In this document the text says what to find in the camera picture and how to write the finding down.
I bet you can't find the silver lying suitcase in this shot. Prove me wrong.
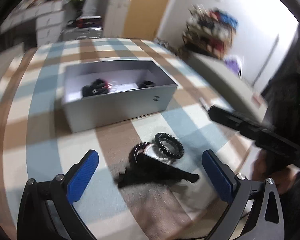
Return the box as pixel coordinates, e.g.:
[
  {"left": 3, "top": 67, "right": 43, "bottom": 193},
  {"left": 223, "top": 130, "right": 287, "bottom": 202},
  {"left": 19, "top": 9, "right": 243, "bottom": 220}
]
[{"left": 60, "top": 27, "right": 103, "bottom": 41}]

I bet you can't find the black spiral hair tie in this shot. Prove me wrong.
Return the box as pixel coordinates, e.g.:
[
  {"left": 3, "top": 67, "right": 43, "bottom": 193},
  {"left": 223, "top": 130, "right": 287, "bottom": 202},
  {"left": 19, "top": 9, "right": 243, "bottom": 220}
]
[{"left": 154, "top": 132, "right": 185, "bottom": 160}]

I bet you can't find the clear red small clip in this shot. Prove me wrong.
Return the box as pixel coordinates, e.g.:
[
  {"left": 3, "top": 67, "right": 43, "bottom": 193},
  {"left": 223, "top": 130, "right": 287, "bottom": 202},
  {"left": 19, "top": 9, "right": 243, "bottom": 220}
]
[{"left": 105, "top": 81, "right": 117, "bottom": 93}]

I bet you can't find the black red box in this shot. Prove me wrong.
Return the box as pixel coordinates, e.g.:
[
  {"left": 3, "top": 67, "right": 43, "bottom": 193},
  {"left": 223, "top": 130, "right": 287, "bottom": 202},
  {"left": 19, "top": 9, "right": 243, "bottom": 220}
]
[{"left": 75, "top": 16, "right": 102, "bottom": 28}]

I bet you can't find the black flower bouquet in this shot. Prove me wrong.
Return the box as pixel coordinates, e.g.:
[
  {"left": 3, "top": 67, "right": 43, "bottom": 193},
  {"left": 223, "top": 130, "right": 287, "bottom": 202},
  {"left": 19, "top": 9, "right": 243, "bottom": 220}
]
[{"left": 68, "top": 0, "right": 87, "bottom": 19}]

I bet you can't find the wooden door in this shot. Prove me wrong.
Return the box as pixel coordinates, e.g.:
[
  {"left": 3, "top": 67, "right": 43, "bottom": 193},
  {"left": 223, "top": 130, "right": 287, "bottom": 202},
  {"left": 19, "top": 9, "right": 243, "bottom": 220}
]
[{"left": 122, "top": 0, "right": 168, "bottom": 40}]

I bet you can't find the wooden shoe rack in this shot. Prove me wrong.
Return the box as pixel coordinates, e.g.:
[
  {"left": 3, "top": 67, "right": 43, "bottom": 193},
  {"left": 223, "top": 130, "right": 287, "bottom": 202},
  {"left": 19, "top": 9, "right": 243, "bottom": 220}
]
[{"left": 182, "top": 4, "right": 238, "bottom": 60}]

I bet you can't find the purple bag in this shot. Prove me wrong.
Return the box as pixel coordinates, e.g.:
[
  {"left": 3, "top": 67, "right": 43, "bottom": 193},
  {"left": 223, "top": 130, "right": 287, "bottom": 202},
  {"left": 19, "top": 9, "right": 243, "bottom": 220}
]
[{"left": 224, "top": 55, "right": 243, "bottom": 78}]

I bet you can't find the plaid checkered tablecloth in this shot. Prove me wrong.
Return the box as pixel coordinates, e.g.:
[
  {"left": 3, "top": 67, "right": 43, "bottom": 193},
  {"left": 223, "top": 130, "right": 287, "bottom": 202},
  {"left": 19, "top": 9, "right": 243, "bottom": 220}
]
[{"left": 0, "top": 38, "right": 251, "bottom": 239}]

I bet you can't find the white dressing desk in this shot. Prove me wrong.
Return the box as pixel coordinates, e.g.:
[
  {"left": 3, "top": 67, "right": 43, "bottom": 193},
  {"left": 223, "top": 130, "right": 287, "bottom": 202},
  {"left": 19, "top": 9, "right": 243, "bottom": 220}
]
[{"left": 0, "top": 0, "right": 64, "bottom": 47}]

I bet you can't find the white upright suitcase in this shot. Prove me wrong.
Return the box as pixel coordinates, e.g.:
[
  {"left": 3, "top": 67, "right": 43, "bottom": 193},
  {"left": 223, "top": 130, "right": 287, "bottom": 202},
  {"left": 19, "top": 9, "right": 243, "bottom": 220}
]
[{"left": 103, "top": 0, "right": 130, "bottom": 38}]

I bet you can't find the grey open cardboard box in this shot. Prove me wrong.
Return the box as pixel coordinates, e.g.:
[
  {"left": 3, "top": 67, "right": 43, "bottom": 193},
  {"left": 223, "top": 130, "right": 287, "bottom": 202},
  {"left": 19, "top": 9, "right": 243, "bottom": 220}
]
[{"left": 62, "top": 60, "right": 177, "bottom": 133}]

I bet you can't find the black fabric hair scrunchie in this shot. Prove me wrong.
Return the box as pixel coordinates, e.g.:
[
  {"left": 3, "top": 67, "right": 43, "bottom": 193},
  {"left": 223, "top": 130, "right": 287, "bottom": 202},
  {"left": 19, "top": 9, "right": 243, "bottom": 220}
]
[{"left": 82, "top": 79, "right": 109, "bottom": 97}]

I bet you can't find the person's right hand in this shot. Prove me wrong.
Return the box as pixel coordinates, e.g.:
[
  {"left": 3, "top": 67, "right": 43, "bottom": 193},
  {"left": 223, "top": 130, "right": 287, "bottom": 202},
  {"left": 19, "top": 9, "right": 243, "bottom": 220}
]
[{"left": 251, "top": 150, "right": 297, "bottom": 194}]

